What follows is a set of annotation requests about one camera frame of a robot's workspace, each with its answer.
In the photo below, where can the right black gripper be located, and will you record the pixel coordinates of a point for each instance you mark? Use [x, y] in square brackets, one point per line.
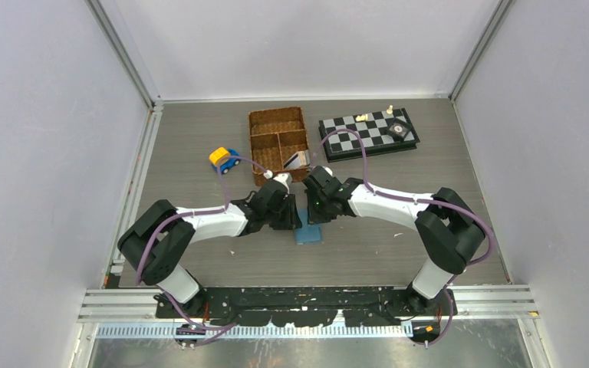
[314, 218]

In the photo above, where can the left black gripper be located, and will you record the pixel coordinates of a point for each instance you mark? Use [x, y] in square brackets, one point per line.
[291, 221]

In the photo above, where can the blue card holder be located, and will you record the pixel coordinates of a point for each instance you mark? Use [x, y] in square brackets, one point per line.
[307, 233]

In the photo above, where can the brown wicker basket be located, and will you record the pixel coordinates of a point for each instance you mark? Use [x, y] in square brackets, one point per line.
[274, 136]

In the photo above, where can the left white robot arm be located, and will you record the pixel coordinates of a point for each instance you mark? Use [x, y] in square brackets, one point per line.
[155, 243]

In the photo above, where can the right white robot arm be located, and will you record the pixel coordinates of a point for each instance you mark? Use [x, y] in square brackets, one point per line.
[450, 232]

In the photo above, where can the cards in basket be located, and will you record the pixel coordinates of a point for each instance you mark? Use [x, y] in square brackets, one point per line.
[298, 160]

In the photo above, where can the blue yellow toy car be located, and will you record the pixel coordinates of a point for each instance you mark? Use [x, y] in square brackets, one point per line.
[223, 159]

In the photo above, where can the black white chessboard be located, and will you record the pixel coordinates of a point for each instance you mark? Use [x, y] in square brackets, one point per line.
[345, 136]

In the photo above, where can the black square box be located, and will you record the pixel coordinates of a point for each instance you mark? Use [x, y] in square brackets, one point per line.
[401, 131]

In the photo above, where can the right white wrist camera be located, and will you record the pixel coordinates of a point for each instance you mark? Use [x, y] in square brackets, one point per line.
[328, 170]

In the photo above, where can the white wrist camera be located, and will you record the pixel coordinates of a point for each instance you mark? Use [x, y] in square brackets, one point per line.
[328, 170]
[284, 178]

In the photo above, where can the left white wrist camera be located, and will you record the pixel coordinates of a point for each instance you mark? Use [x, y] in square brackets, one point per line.
[284, 178]

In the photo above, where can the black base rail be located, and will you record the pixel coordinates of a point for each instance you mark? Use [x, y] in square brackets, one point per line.
[307, 306]

